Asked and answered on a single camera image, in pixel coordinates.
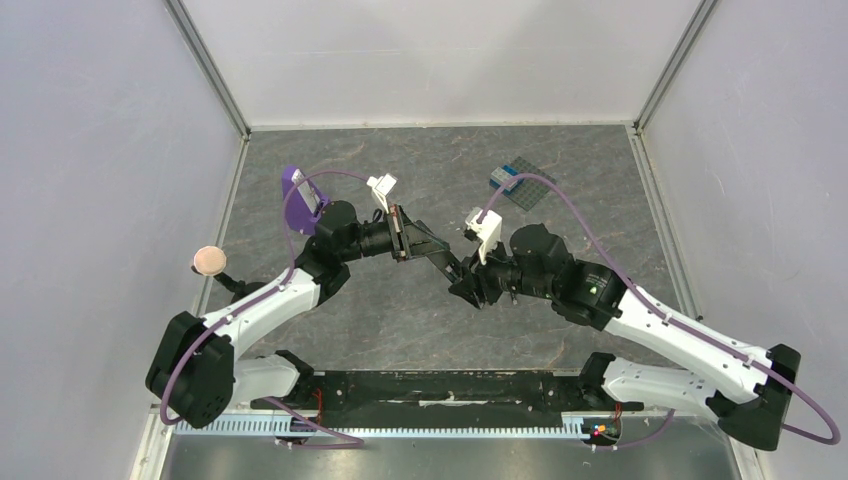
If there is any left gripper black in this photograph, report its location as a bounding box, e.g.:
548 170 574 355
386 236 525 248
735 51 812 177
340 204 449 263

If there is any black remote control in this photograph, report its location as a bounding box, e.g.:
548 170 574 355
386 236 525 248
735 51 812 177
427 250 462 283

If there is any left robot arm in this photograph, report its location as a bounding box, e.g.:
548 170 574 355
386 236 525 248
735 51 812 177
145 201 460 428

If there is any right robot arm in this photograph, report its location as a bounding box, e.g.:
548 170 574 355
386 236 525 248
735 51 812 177
449 219 801 451

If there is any light grey lego brick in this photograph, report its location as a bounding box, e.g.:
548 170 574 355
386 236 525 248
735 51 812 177
489 165 516 189

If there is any blue lego brick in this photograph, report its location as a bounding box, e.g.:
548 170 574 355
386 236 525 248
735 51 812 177
489 164 523 195

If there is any grey lego baseplate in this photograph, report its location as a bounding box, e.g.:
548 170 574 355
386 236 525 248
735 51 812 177
502 157 555 211

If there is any white device in stand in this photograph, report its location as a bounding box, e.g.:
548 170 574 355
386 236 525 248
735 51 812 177
290 169 326 217

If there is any purple stand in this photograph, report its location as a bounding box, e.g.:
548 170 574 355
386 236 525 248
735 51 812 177
281 165 330 236

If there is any pink round knob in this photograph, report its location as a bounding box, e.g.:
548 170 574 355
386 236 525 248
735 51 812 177
191 245 227 277

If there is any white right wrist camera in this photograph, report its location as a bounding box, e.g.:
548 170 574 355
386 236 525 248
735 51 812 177
465 207 503 265

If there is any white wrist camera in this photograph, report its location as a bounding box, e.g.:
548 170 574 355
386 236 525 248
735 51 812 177
366 173 397 213
465 207 503 265

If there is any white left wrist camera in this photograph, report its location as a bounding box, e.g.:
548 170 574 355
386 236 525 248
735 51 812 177
366 173 397 213

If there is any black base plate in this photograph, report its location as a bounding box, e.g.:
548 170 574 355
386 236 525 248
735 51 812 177
280 370 645 428

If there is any white comb cable duct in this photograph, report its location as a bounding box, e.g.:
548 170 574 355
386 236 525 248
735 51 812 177
175 412 616 441

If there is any aluminium frame rail left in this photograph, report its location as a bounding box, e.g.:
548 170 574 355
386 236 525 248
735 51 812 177
129 0 251 479

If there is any aluminium frame rail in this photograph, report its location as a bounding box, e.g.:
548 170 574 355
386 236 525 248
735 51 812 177
129 0 251 479
625 0 770 480

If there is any aluminium frame rail right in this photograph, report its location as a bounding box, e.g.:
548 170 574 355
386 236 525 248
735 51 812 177
625 0 770 480

